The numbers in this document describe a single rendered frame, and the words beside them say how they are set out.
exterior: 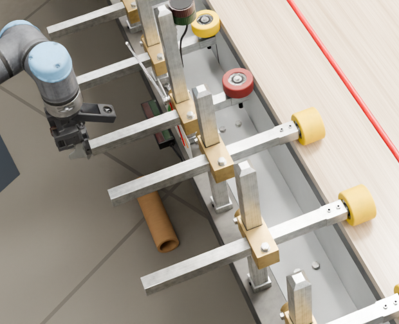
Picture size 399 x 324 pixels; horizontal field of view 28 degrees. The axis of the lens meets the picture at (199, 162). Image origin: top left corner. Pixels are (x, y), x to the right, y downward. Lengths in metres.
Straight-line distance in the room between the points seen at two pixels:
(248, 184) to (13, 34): 0.68
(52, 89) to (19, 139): 1.50
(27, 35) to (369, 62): 0.86
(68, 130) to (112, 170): 1.15
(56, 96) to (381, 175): 0.77
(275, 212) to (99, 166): 1.14
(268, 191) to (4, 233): 1.22
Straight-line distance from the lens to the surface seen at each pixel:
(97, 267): 2.89
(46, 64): 1.83
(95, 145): 2.08
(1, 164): 3.13
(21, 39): 1.92
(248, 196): 1.63
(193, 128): 2.08
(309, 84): 2.07
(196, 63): 2.55
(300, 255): 2.09
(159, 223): 2.84
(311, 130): 1.89
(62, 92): 1.87
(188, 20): 1.91
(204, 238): 2.88
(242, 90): 2.07
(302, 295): 1.50
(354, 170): 1.90
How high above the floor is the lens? 2.42
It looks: 52 degrees down
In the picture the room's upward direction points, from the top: 11 degrees counter-clockwise
